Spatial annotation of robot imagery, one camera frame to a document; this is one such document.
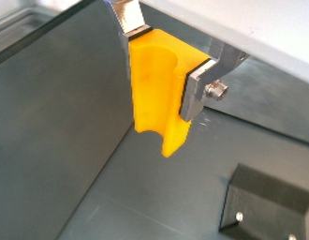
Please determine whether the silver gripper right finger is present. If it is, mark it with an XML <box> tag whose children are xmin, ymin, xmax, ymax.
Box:
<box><xmin>179</xmin><ymin>37</ymin><xmax>249</xmax><ymax>122</ymax></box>

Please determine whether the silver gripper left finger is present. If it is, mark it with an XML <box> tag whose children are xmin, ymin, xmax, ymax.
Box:
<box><xmin>103</xmin><ymin>0</ymin><xmax>153</xmax><ymax>78</ymax></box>

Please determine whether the yellow arch block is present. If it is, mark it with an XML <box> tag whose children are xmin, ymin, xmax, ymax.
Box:
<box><xmin>129</xmin><ymin>29</ymin><xmax>210</xmax><ymax>158</ymax></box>

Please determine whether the black curved holder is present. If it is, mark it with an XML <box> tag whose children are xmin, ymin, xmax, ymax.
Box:
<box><xmin>218</xmin><ymin>164</ymin><xmax>309</xmax><ymax>240</ymax></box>

